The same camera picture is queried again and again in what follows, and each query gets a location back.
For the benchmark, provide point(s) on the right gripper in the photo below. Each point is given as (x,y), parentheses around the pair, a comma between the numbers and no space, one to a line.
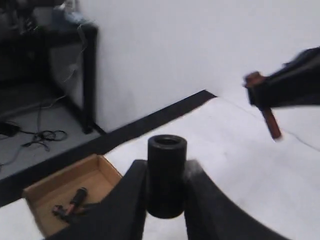
(290,85)

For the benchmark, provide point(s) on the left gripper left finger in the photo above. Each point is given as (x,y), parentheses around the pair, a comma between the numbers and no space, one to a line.
(122,205)

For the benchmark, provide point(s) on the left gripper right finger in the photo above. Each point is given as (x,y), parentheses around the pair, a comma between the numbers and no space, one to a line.
(210,212)

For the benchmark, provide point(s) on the black cylindrical sleeve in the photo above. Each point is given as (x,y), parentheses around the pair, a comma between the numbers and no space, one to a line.
(167,175)
(80,194)

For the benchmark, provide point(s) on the cardboard box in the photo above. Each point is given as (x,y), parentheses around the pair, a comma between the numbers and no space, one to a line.
(67,180)

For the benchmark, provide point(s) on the black power adapter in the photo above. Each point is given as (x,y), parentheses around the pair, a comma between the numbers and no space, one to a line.
(8,128)

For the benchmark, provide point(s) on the black desk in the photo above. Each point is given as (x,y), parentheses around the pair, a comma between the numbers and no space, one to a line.
(62,37)

